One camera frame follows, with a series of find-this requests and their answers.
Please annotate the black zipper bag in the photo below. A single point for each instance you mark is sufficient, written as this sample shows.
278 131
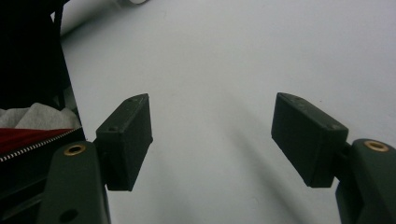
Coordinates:
28 137

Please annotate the dark cloth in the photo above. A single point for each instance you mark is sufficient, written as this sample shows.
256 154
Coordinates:
28 53

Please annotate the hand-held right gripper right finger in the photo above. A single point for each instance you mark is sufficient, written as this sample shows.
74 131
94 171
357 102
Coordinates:
308 143

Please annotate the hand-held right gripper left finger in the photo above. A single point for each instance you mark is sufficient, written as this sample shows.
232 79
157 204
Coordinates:
124 146

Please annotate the grey cloth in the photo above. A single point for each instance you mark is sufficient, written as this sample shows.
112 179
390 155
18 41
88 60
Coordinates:
40 116

